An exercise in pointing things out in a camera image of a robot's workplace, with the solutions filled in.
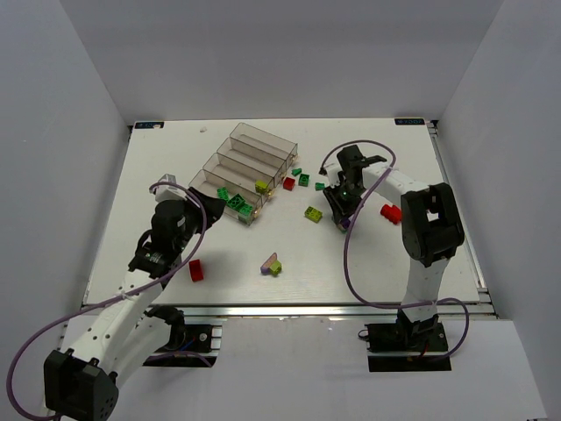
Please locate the clear container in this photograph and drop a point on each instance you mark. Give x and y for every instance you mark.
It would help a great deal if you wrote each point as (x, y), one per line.
(225, 165)
(263, 140)
(226, 149)
(208, 183)

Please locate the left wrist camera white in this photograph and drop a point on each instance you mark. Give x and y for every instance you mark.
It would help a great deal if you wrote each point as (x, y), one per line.
(166, 189)

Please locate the purple and lime lego stack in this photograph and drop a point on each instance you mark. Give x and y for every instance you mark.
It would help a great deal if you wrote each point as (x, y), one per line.
(272, 266)

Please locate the blue label left corner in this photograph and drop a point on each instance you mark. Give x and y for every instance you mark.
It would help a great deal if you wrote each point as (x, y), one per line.
(148, 125)

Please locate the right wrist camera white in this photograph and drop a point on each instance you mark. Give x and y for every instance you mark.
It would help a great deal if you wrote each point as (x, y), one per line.
(332, 173)

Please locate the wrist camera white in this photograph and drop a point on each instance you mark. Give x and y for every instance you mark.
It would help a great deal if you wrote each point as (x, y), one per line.
(166, 189)
(332, 173)

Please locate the green and lime lego stack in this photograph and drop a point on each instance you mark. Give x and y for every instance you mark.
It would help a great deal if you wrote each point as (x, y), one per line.
(261, 187)

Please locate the green long lego brick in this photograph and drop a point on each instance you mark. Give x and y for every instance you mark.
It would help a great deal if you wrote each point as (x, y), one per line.
(236, 202)

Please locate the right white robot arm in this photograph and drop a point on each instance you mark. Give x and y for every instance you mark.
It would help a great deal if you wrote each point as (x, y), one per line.
(431, 228)

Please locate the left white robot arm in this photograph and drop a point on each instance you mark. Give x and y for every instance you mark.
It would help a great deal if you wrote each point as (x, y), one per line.
(83, 381)

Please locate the green lego with number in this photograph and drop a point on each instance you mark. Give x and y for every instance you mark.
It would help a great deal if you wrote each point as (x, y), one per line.
(246, 209)

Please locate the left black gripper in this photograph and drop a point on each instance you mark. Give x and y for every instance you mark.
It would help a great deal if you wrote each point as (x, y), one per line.
(193, 207)

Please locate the red lego brick front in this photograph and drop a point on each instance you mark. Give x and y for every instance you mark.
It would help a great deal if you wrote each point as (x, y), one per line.
(195, 270)

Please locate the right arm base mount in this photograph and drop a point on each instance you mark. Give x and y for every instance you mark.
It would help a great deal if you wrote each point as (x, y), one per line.
(389, 351)

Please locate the red square lego brick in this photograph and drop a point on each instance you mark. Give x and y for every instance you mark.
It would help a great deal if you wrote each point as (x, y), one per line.
(288, 183)

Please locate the green square lego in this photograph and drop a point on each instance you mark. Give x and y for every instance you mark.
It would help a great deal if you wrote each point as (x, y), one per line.
(223, 194)

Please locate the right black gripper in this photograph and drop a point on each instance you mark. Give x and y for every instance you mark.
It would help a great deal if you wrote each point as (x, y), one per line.
(336, 200)

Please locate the blue label corner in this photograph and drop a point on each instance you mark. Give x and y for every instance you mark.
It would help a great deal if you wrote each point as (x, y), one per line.
(409, 121)
(148, 125)

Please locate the red large lego brick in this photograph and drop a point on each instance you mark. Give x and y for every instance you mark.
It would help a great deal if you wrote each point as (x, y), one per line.
(392, 213)

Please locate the green square lego upside-down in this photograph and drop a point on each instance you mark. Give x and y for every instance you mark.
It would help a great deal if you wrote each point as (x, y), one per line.
(303, 180)

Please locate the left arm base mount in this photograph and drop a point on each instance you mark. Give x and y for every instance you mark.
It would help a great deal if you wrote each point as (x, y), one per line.
(189, 345)

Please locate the blue label right corner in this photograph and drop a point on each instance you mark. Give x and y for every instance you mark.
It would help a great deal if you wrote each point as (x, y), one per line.
(409, 121)

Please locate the lime square lego brick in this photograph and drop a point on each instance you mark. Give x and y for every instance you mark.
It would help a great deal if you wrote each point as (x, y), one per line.
(313, 214)

